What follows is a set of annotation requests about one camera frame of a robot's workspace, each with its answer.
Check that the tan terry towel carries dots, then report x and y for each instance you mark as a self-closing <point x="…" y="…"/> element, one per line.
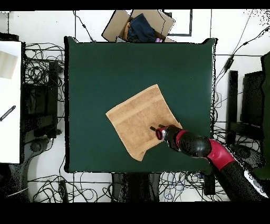
<point x="137" y="122"/>

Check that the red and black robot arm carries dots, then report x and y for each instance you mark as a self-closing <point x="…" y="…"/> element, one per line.
<point x="196" y="145"/>

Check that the pink cloth item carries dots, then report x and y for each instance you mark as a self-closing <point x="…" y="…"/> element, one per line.
<point x="159" y="40"/>

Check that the orange cloth item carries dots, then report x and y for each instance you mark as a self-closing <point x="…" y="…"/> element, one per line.
<point x="126" y="30"/>

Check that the dark green table cloth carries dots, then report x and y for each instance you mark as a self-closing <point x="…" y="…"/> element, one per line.
<point x="95" y="74"/>

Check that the dark blue jeans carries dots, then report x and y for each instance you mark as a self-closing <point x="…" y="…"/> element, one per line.
<point x="141" y="29"/>

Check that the dark green fabric sheet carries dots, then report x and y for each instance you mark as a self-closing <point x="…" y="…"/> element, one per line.
<point x="266" y="105"/>

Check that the brown cardboard box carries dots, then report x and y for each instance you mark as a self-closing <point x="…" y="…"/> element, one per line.
<point x="114" y="27"/>

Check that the black metal stand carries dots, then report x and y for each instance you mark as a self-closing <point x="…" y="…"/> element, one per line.
<point x="52" y="84"/>

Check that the white desk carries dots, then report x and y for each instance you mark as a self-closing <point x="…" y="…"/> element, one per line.
<point x="10" y="137"/>

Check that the beige cardboard piece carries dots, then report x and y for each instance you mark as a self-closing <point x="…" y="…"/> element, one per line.
<point x="7" y="65"/>

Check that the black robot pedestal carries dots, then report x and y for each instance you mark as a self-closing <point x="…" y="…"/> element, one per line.
<point x="135" y="186"/>

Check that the black metal frame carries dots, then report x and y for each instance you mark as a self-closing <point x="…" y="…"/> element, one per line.
<point x="252" y="97"/>

